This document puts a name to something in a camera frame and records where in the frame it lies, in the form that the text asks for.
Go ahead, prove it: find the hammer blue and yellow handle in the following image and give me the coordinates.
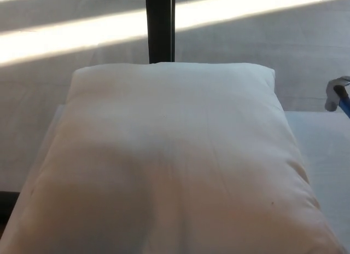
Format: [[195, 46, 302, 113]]
[[324, 76, 350, 124]]

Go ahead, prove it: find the white pillow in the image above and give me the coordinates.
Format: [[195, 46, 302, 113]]
[[4, 61, 348, 254]]

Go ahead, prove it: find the black vertical post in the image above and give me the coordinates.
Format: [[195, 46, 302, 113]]
[[144, 0, 176, 65]]

